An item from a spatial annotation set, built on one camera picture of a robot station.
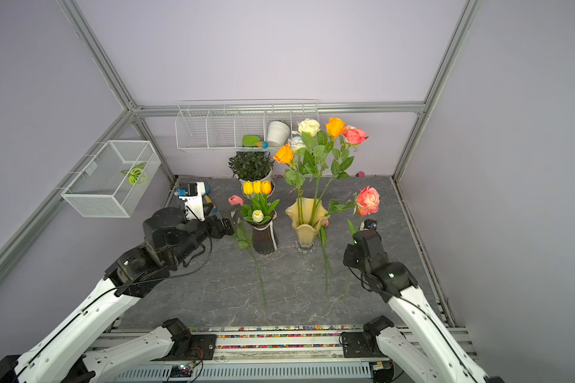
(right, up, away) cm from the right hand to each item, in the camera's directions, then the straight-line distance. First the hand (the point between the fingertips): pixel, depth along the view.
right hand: (351, 246), depth 78 cm
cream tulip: (-29, +11, -10) cm, 33 cm away
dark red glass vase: (-31, +1, +11) cm, 33 cm away
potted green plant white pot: (-37, +30, +22) cm, 53 cm away
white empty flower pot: (-26, +42, +16) cm, 52 cm away
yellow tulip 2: (-31, +20, -1) cm, 37 cm away
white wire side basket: (-83, +22, +6) cm, 86 cm away
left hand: (-37, +13, -14) cm, 42 cm away
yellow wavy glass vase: (-14, +10, +9) cm, 20 cm away
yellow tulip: (-34, +19, -1) cm, 39 cm away
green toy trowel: (-37, +41, +23) cm, 60 cm away
